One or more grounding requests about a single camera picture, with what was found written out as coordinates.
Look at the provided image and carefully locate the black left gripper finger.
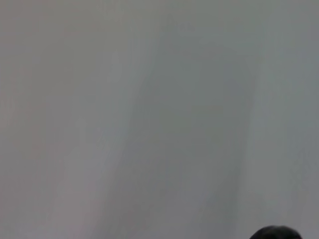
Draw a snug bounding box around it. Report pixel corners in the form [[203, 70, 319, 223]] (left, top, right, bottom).
[[249, 225, 304, 239]]

